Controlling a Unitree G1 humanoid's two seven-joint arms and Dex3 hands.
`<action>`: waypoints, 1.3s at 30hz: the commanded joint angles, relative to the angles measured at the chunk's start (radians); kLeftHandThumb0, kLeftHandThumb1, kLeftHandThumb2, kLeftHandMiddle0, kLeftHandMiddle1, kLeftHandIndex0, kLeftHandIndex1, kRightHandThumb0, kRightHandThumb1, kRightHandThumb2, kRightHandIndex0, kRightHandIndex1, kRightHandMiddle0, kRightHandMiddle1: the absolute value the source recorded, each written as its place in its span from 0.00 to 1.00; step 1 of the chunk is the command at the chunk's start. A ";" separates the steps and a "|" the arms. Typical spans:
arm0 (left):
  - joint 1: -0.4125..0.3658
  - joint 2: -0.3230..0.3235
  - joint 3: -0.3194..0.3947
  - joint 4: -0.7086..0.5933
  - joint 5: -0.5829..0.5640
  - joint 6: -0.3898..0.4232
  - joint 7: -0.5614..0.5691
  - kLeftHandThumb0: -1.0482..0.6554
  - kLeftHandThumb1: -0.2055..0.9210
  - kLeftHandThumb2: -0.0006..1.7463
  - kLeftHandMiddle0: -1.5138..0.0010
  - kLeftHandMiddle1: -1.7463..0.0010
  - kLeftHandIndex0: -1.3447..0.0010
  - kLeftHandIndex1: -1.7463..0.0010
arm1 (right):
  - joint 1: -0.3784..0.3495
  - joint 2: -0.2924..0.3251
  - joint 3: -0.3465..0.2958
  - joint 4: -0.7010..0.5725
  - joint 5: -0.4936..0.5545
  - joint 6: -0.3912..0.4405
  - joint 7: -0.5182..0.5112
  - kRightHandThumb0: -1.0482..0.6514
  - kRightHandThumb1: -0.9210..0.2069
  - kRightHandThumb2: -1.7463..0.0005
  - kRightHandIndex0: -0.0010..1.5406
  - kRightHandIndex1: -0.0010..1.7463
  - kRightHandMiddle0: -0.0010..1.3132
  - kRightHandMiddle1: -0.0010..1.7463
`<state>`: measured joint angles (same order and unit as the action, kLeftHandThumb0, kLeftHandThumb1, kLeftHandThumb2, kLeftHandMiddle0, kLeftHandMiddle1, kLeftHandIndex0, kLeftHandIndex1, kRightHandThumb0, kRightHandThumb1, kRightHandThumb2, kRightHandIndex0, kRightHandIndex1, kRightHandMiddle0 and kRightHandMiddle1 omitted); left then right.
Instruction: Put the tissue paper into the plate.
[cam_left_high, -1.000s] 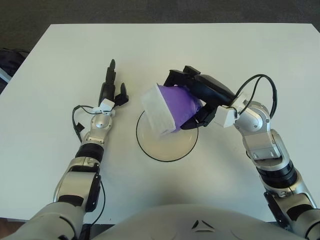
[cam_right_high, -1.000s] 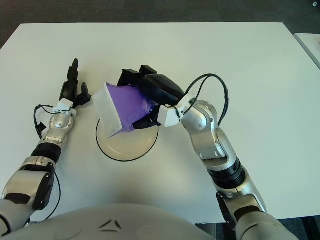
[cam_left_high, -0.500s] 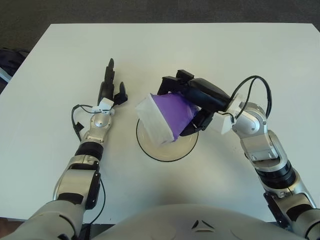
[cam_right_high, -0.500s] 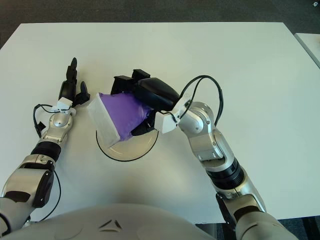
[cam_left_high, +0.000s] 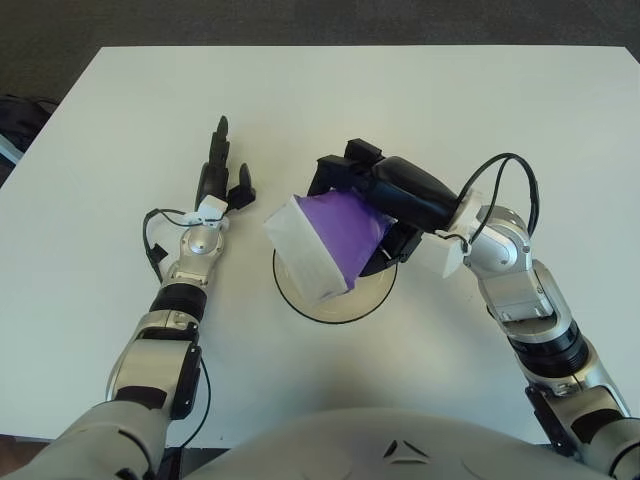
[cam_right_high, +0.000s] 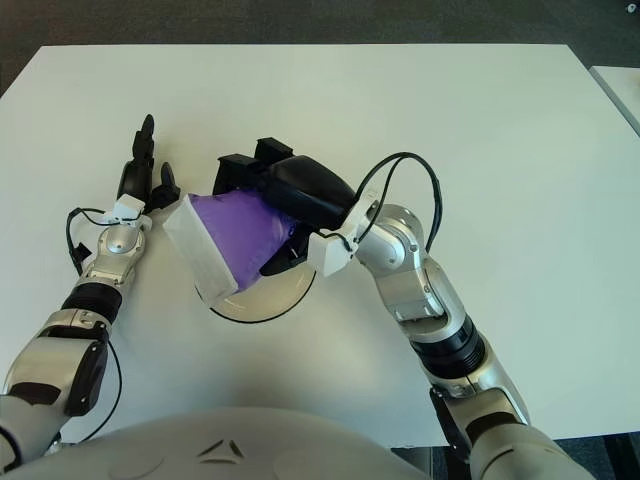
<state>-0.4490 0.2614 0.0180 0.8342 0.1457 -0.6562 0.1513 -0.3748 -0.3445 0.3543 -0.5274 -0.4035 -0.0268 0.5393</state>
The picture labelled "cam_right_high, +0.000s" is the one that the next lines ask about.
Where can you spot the grey table frame bar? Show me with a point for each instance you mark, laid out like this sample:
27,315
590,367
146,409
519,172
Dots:
412,465

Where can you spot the white plate with black rim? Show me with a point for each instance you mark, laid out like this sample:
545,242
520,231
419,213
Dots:
270,300

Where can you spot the purple tissue paper pack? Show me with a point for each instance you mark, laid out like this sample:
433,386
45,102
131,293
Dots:
240,230

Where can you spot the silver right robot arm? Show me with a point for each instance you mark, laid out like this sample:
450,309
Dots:
400,255

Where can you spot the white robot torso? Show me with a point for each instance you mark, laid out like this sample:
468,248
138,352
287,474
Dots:
150,450

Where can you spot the white neighbouring table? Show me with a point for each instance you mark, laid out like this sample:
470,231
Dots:
622,90

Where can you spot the small white floor object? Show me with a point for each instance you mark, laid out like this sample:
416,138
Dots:
629,9

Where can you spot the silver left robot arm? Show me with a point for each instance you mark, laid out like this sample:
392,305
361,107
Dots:
117,247

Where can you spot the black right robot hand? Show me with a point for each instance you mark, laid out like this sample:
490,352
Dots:
305,187

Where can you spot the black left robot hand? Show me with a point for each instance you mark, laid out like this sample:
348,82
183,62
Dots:
132,182

